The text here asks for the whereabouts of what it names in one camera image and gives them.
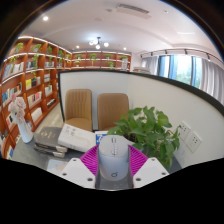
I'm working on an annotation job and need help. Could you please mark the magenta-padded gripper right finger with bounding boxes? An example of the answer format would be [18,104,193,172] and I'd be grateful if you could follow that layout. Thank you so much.
[128,144,170,189]

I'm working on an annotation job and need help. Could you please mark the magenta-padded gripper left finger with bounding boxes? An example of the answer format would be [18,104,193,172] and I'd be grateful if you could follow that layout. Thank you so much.
[60,144,101,190]

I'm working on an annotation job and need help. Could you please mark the light grey computer mouse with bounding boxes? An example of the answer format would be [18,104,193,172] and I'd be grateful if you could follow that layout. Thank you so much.
[97,134,130,182]

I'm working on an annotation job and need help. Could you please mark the thick white book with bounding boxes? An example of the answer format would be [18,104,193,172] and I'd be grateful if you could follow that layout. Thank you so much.
[57,123,98,153]

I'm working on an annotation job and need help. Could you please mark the dark grey hardcover book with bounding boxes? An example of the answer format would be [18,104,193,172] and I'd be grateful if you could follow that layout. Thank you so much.
[33,143,66,159]
[33,126,68,153]

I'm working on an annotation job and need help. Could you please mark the green plant in white pot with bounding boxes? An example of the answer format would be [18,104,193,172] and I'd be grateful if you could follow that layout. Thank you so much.
[107,105,183,171]

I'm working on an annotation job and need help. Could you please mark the blue-and-white cover book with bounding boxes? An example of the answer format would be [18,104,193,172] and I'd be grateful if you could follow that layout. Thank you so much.
[94,130,109,146]

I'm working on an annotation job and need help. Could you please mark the tan upholstered chair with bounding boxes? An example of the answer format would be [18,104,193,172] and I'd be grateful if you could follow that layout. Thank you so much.
[96,92,130,132]
[64,88,94,133]

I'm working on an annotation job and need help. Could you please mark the white vase with pink flowers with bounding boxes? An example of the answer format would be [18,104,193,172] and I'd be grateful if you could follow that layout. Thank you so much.
[8,93,34,144]

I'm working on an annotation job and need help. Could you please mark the orange wooden bookshelf unit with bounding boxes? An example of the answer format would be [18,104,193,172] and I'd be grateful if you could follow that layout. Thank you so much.
[0,35,133,159]

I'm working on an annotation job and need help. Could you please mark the window with grey curtains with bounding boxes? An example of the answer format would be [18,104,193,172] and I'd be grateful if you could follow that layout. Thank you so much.
[141,53,224,104]

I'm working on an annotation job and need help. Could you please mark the multi-bulb ceiling lamp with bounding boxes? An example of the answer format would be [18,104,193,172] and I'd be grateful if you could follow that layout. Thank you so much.
[88,36,110,50]

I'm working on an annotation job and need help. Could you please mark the white wall socket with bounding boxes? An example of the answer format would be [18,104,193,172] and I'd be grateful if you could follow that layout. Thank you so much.
[178,121,192,141]
[185,130,203,153]

